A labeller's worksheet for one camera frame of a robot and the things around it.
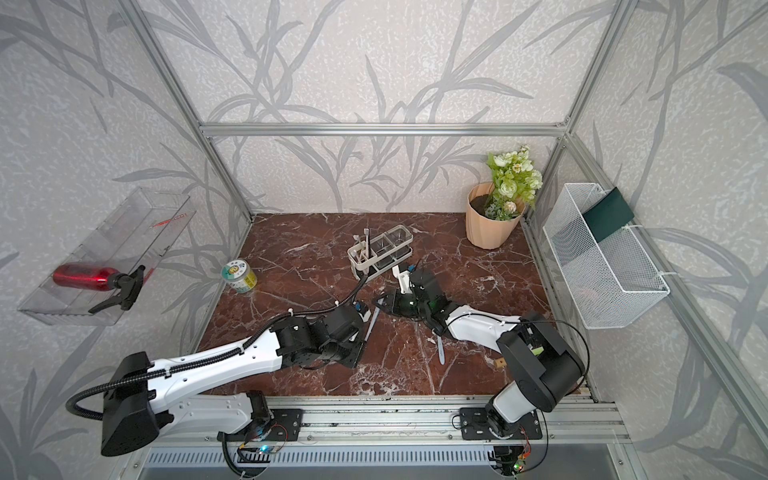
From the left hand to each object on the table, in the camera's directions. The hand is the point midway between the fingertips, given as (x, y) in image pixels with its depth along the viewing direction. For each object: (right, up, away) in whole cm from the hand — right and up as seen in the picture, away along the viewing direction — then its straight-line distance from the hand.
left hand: (365, 354), depth 76 cm
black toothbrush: (-2, +32, +16) cm, 36 cm away
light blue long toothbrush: (+2, +9, +5) cm, 10 cm away
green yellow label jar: (-42, +18, +18) cm, 49 cm away
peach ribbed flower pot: (+37, +32, +26) cm, 56 cm away
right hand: (+2, +12, +7) cm, 14 cm away
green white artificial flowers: (+45, +47, +16) cm, 67 cm away
